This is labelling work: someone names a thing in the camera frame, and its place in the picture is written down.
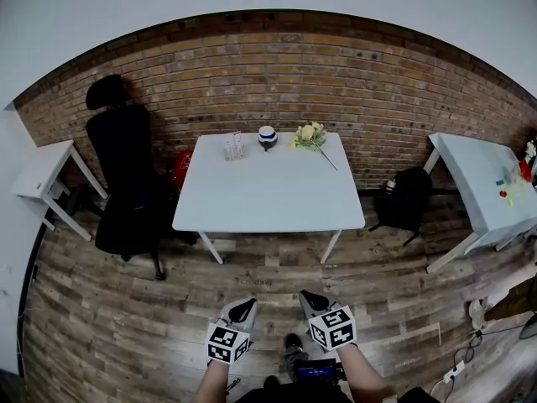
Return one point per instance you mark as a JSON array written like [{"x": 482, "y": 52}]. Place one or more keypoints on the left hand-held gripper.
[{"x": 225, "y": 343}]

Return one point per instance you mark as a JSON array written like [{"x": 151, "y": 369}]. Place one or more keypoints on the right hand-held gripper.
[{"x": 333, "y": 328}]

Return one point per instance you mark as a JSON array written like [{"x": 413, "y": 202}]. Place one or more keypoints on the clear test tube rack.
[{"x": 233, "y": 147}]

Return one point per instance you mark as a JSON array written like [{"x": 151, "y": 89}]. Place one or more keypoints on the person's right forearm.
[{"x": 363, "y": 374}]

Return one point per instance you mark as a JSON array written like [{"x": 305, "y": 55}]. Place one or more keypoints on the person's left forearm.
[{"x": 210, "y": 384}]

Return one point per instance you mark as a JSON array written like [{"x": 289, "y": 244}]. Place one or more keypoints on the person's right black shoe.
[{"x": 293, "y": 342}]

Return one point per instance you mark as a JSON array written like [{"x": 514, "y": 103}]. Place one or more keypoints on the person's black shoe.
[
  {"x": 293, "y": 342},
  {"x": 271, "y": 381}
]

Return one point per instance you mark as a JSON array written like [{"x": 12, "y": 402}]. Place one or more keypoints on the black device with blue screen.
[{"x": 316, "y": 370}]

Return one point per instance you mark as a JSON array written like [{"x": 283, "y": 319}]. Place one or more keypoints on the person's left black shoe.
[{"x": 271, "y": 381}]

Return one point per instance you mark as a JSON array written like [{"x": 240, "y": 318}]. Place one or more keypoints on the person's black shirt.
[{"x": 293, "y": 396}]

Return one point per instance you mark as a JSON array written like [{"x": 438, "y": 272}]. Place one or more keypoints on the black backpack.
[{"x": 405, "y": 202}]

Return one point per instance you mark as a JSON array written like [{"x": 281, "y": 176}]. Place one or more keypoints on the red box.
[{"x": 182, "y": 168}]

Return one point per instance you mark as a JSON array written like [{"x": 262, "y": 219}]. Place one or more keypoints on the white power strip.
[{"x": 454, "y": 371}]

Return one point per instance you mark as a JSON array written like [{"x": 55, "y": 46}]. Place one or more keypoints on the yellow artificial flower bouquet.
[{"x": 308, "y": 137}]

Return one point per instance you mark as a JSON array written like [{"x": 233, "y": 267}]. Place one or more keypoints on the white blue-striped cup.
[{"x": 267, "y": 137}]

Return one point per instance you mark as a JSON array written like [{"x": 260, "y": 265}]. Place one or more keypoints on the black office chair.
[{"x": 121, "y": 170}]

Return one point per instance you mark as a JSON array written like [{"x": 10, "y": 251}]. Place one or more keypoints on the pale blue-topped white table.
[{"x": 474, "y": 174}]

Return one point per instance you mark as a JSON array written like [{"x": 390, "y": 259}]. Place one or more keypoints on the small white side table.
[{"x": 42, "y": 166}]

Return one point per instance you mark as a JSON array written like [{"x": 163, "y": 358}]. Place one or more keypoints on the red artificial flower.
[{"x": 525, "y": 170}]

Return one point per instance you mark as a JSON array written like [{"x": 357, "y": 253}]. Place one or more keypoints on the white artificial flower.
[{"x": 530, "y": 148}]

